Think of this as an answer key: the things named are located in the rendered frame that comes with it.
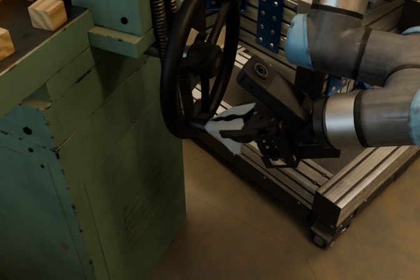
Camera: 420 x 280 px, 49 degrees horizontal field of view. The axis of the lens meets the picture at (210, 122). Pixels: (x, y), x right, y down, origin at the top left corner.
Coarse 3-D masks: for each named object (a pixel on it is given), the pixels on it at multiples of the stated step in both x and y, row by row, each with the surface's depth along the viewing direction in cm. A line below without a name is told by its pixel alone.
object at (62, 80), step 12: (96, 48) 80; (72, 60) 75; (84, 60) 78; (96, 60) 81; (60, 72) 73; (72, 72) 76; (84, 72) 79; (48, 84) 71; (60, 84) 74; (36, 96) 74; (48, 96) 72
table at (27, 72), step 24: (24, 0) 78; (0, 24) 72; (24, 24) 72; (72, 24) 73; (24, 48) 67; (48, 48) 69; (72, 48) 74; (120, 48) 75; (144, 48) 76; (0, 72) 62; (24, 72) 66; (48, 72) 70; (0, 96) 63; (24, 96) 67
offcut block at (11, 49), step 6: (0, 30) 64; (6, 30) 64; (0, 36) 63; (6, 36) 64; (0, 42) 63; (6, 42) 64; (0, 48) 64; (6, 48) 64; (12, 48) 65; (0, 54) 64; (6, 54) 65; (0, 60) 64
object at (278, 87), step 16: (256, 64) 62; (240, 80) 62; (256, 80) 61; (272, 80) 63; (256, 96) 63; (272, 96) 61; (288, 96) 63; (304, 96) 64; (288, 112) 62; (304, 112) 63
